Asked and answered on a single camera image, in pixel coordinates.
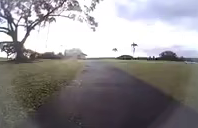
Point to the small palm tree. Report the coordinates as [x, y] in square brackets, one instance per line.
[115, 50]

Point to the dark bush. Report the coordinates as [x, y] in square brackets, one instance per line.
[125, 57]

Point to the pale building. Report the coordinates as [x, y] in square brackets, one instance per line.
[74, 53]

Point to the dark asphalt path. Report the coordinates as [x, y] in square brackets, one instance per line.
[110, 96]

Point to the tall palm tree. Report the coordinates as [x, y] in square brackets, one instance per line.
[134, 48]

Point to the low dark bushes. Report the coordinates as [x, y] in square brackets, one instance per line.
[48, 55]

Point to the grass field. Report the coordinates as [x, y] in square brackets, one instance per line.
[173, 78]
[27, 80]

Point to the large spreading tree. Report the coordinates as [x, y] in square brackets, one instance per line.
[18, 50]

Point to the white vehicle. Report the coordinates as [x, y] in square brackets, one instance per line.
[190, 62]

